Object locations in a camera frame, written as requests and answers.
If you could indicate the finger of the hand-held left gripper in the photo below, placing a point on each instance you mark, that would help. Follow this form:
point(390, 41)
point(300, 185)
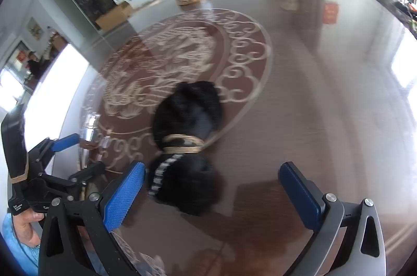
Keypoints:
point(88, 172)
point(66, 142)

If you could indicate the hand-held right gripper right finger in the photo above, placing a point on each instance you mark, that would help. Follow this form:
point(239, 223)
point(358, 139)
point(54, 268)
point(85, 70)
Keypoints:
point(299, 194)

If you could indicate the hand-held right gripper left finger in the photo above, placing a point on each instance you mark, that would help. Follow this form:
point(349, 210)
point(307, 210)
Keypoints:
point(125, 194)

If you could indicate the black printed socks bundle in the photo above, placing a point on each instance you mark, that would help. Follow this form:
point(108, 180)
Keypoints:
point(189, 185)

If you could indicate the person's left hand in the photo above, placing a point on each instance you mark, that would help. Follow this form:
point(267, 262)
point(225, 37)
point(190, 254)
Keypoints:
point(26, 224)

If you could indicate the cardboard box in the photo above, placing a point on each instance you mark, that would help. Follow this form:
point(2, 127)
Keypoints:
point(114, 15)

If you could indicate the red card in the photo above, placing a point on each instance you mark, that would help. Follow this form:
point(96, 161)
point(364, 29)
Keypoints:
point(331, 13)

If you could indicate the framed wall picture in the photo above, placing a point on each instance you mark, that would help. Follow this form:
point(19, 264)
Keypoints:
point(35, 28)

